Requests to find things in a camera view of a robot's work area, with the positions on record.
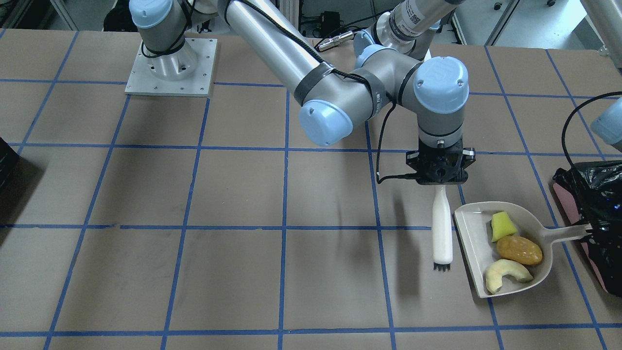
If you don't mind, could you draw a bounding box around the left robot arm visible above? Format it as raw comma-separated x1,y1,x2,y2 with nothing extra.
354,0,621,70

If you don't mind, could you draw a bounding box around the white plastic dustpan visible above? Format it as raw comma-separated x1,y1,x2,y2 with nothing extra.
454,201,591,298

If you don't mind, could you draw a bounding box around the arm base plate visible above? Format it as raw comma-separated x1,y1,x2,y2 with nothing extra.
125,38,218,97

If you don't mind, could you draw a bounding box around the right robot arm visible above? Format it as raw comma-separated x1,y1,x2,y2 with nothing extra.
197,0,475,185

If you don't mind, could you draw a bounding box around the aluminium frame post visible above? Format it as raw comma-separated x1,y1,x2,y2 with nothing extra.
279,0,300,30

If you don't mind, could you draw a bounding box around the orange bread roll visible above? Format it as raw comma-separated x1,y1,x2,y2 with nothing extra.
496,235,543,266

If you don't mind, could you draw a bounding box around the yellow sponge piece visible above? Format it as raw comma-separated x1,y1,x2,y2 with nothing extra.
491,211,518,242

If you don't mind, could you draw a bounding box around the black lined trash bin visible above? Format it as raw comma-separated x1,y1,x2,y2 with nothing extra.
553,161,622,297

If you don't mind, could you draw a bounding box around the white hand brush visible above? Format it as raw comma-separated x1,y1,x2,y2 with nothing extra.
431,185,453,272

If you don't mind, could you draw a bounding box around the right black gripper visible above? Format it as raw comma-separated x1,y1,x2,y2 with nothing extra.
406,141,476,185

